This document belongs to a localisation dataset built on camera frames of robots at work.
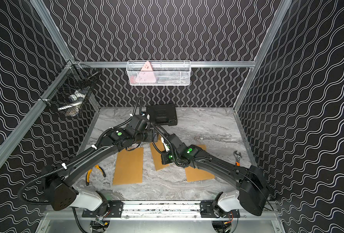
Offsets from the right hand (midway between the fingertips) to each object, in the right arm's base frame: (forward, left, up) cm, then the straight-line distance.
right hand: (161, 156), depth 79 cm
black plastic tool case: (+41, +2, -11) cm, 43 cm away
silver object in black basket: (+27, +52, +15) cm, 60 cm away
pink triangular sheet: (+44, +10, +22) cm, 50 cm away
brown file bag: (0, +21, -14) cm, 25 cm away
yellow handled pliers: (-17, +23, +21) cm, 35 cm away
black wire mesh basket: (+36, +60, +14) cm, 71 cm away
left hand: (+10, +5, +10) cm, 15 cm away
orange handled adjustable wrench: (+7, -48, -14) cm, 50 cm away
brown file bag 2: (-5, -19, -14) cm, 24 cm away
